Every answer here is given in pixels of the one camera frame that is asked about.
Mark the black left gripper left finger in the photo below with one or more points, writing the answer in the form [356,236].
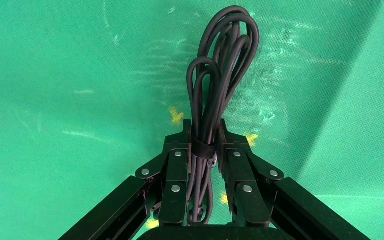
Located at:
[175,172]

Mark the green table mat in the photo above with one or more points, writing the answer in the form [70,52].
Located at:
[46,99]

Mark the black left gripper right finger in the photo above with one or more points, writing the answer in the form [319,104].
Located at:
[241,172]

